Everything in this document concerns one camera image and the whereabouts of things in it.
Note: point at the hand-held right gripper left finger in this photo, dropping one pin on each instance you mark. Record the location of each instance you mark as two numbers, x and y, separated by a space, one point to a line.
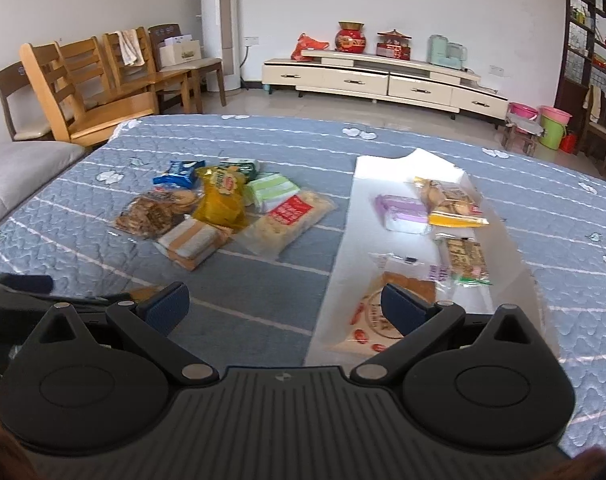
168 302

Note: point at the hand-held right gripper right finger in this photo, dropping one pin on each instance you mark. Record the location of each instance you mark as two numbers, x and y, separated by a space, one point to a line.
403 310

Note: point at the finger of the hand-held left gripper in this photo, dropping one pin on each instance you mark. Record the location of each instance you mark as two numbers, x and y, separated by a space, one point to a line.
23 282

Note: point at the large bread packet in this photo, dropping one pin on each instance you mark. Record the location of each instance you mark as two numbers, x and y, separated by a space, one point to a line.
370 320

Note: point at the orange striped white packet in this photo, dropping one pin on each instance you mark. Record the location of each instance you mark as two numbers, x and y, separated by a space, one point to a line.
193 242

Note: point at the nut bar packet green edge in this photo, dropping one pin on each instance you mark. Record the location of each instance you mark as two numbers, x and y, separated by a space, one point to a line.
463 257

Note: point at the white cardboard box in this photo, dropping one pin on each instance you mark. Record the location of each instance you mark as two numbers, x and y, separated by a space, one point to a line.
353 240

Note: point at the clear brown snack packet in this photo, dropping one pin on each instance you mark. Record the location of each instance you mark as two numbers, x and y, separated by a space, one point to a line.
148 215

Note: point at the purple and white packet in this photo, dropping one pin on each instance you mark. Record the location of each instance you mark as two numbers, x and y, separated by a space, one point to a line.
403 215

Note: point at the yellow chip packet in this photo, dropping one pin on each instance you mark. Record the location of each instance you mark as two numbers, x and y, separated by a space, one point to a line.
220 200

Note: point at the round biscuit packet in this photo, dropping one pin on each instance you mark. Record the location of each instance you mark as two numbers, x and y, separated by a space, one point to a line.
450 202

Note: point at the blue cookie packet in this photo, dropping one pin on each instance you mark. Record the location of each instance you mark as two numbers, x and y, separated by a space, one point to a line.
180 172

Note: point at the red label candy packet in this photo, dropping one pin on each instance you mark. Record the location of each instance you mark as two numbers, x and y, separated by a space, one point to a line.
288 217

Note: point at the green snack packet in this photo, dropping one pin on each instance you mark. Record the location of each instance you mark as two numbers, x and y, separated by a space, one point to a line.
240 167

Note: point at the green and white packet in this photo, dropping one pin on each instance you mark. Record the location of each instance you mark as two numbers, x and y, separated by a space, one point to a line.
273 190

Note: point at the blue cherry print quilt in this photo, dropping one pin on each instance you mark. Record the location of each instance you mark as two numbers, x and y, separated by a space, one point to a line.
263 280

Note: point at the grey sofa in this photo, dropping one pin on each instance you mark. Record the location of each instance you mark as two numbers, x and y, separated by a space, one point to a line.
18 170

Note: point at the dark brown chair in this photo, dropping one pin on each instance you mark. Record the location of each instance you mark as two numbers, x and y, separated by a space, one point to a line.
20 105

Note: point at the large light wooden chair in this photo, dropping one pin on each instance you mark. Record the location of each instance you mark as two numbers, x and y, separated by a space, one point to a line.
93 115

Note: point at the small wooden stool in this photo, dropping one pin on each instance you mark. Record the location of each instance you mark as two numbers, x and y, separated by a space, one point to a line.
519 137

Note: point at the cream tv cabinet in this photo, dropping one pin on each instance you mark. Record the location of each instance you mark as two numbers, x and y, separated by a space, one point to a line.
373 82

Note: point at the pink basin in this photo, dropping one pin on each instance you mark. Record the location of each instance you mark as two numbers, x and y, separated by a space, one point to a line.
523 110

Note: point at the green bucket pink rim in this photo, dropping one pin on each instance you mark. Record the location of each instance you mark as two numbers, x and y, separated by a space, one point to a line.
553 130

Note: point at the small red container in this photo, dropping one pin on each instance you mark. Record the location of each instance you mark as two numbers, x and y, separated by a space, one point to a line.
568 142

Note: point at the dark chair pale seat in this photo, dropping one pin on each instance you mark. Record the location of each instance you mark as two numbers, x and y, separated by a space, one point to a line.
205 67

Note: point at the white paper box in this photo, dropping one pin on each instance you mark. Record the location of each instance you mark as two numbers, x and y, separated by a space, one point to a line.
179 52

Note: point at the white towel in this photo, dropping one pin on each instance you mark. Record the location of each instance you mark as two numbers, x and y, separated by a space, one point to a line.
129 47

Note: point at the mint green appliance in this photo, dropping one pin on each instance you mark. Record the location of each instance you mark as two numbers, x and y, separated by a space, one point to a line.
445 52

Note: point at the red roofed gift box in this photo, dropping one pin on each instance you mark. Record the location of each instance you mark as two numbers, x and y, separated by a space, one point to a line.
394 46

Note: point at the wooden chair cream cloth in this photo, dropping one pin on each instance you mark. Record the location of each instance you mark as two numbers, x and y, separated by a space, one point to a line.
600 125

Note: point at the red round jar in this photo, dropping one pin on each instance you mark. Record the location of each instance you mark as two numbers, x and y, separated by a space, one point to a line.
350 39

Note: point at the red plastic bag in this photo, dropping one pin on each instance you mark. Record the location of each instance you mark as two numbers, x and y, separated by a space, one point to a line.
305 47

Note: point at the white standing air conditioner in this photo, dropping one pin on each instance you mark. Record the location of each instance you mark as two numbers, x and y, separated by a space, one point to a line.
220 25

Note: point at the dark wooden display shelf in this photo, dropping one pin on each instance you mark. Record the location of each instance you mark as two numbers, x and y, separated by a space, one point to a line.
593 20

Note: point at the wall socket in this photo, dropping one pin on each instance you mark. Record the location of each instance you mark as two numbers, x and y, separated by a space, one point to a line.
251 40
496 68

